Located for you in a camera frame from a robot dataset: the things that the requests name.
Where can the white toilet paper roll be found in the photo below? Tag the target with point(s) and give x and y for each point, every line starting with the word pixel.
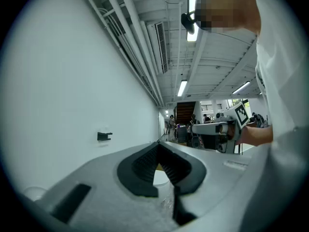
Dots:
pixel 103 128

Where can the black wall shelf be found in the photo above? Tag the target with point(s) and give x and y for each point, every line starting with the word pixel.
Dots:
pixel 103 136

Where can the brown staircase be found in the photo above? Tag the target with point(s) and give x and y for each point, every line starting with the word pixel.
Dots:
pixel 185 112

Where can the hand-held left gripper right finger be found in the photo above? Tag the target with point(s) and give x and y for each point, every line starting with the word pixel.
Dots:
pixel 188 175

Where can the person's right forearm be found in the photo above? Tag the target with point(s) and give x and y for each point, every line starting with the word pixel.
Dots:
pixel 256 135

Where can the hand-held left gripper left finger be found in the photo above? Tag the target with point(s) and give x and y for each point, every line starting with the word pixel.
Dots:
pixel 137 175

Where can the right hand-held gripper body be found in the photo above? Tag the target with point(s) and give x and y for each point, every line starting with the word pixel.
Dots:
pixel 237 116

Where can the bundle of white ceiling pipes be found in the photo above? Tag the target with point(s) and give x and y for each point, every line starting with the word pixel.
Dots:
pixel 135 33

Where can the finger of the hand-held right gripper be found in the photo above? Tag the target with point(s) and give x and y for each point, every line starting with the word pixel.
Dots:
pixel 205 128

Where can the person's white t-shirt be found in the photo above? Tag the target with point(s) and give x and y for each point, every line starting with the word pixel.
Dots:
pixel 282 69

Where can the person's head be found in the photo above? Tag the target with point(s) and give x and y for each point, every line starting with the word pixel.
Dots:
pixel 243 11

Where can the black head-worn camera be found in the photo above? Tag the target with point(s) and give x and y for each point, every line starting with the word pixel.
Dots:
pixel 188 22

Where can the white ceiling air conditioner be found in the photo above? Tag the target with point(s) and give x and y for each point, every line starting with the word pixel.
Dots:
pixel 157 47

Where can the person's right hand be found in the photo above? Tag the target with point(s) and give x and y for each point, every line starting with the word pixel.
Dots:
pixel 231 132

